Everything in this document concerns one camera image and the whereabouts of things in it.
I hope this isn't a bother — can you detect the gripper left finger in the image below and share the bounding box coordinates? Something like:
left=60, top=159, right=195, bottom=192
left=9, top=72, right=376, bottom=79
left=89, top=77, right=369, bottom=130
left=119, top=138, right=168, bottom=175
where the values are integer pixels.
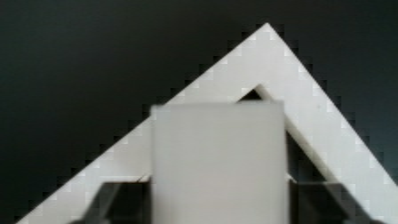
left=69, top=181, right=152, bottom=224

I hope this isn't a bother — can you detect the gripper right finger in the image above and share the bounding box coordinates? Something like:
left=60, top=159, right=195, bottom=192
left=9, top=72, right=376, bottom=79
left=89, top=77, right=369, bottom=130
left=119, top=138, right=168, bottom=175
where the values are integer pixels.
left=289, top=181, right=385, bottom=224

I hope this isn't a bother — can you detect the white stool leg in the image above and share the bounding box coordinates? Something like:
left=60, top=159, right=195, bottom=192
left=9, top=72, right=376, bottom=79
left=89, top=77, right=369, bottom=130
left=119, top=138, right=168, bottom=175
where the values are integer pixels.
left=152, top=102, right=288, bottom=224

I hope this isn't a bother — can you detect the white U-shaped obstacle wall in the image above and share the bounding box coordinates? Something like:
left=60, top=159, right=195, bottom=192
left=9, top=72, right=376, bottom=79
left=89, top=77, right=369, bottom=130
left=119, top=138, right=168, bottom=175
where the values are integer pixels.
left=16, top=25, right=398, bottom=224

